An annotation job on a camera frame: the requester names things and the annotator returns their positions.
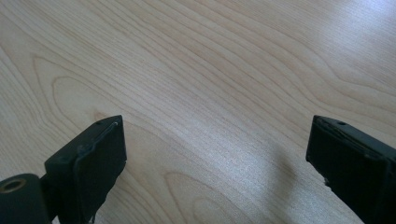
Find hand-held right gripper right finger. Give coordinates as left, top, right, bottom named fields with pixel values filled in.
left=304, top=114, right=396, bottom=224

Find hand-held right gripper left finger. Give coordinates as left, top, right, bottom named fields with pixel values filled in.
left=44, top=114, right=128, bottom=224

